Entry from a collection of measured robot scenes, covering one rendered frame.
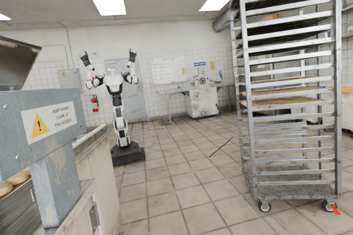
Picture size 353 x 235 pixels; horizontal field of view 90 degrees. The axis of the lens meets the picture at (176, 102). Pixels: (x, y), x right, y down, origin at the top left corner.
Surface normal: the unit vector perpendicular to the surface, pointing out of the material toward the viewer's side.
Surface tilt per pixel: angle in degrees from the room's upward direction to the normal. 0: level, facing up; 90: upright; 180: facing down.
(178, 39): 90
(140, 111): 90
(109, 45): 90
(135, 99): 90
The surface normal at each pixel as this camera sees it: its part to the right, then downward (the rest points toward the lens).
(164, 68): 0.20, 0.10
